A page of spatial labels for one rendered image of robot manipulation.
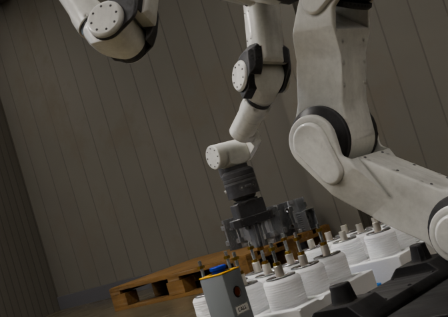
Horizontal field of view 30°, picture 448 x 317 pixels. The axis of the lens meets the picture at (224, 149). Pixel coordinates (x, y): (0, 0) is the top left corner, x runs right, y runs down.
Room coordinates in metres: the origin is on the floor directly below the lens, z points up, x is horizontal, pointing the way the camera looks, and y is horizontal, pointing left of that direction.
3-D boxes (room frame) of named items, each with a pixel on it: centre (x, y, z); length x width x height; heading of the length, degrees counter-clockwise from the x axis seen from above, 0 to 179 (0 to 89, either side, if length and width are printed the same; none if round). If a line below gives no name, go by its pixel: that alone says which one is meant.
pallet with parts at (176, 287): (5.59, 0.26, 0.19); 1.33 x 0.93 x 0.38; 51
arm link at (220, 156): (2.24, 0.00, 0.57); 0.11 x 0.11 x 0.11; 35
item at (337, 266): (2.26, -0.18, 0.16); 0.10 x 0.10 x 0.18
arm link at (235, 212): (2.24, -0.01, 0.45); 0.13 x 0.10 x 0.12; 114
